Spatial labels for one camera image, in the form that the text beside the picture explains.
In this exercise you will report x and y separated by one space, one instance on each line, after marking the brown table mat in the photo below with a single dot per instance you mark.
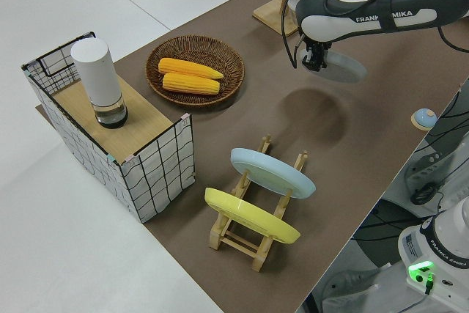
366 144

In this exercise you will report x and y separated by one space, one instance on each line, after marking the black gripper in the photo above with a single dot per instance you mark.
317 48

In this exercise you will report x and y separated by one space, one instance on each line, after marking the small blue call bell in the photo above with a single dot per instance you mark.
423 118

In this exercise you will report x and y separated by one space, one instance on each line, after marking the yellow plate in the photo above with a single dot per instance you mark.
249 216

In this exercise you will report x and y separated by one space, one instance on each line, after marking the white cylinder bottle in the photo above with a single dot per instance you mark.
99 78

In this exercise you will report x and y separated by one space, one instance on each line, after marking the light blue plate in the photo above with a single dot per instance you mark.
271 172

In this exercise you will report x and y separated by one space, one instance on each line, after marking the low wooden plate rack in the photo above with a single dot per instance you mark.
240 245

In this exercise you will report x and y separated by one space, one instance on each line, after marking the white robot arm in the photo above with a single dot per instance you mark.
366 16

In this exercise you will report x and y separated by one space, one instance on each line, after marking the brown wicker basket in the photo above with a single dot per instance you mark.
227 85

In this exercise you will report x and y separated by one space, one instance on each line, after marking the yellow corn cob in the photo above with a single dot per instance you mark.
190 85
190 68

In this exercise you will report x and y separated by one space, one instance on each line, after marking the wooden stand block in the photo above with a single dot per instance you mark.
273 14

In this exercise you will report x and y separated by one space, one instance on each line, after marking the gray plate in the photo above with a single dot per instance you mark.
344 69

